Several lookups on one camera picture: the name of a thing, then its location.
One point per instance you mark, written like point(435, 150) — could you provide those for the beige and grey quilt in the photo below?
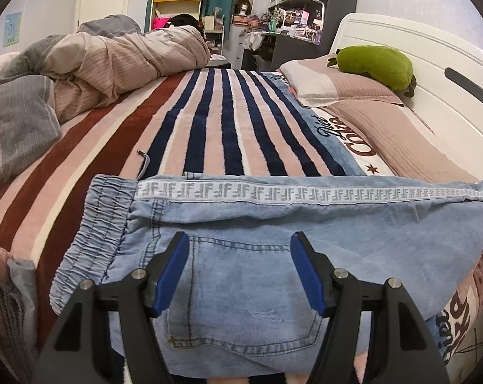
point(85, 64)

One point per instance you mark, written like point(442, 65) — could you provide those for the white drawer cabinet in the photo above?
point(237, 46)

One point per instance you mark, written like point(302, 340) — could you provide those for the blue wall picture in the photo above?
point(12, 28)

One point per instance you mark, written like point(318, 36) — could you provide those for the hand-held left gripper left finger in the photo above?
point(170, 276)

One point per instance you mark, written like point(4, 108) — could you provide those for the yellow shelf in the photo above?
point(176, 8)

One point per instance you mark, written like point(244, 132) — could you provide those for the light blue denim pants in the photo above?
point(245, 224)

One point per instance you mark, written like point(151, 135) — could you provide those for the mannequin head with wig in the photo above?
point(243, 8)

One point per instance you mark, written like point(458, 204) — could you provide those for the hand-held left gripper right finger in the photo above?
point(305, 274)

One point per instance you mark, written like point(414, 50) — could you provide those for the pink pillow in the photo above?
point(333, 82)

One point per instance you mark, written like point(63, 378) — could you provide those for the striped bed blanket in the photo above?
point(209, 128)

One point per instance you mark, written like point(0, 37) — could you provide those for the white bed headboard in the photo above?
point(437, 64)

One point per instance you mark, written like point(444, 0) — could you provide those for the green plush toy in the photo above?
point(375, 65)

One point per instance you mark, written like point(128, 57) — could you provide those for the dark grey shelving unit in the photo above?
point(305, 4)

